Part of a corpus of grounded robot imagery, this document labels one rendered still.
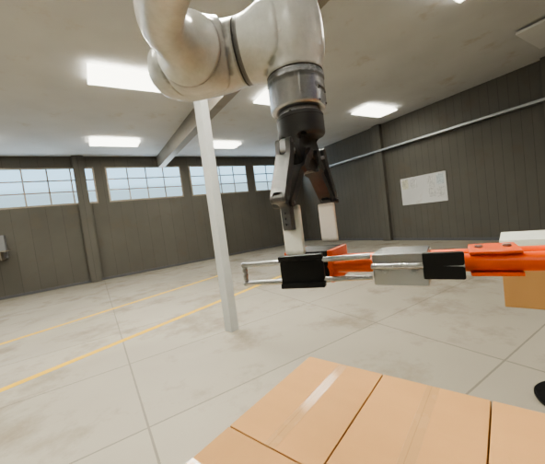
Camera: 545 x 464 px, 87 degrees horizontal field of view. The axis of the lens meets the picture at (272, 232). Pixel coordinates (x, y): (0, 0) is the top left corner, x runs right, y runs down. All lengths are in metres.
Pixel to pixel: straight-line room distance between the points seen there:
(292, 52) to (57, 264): 10.60
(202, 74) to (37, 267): 10.57
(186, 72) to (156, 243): 10.57
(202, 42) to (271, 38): 0.10
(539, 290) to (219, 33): 2.07
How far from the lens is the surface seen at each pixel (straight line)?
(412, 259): 0.42
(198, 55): 0.49
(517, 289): 2.22
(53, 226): 10.88
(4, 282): 11.08
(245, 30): 0.52
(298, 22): 0.50
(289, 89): 0.47
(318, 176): 0.51
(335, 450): 1.20
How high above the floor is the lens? 1.33
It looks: 3 degrees down
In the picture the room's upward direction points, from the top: 7 degrees counter-clockwise
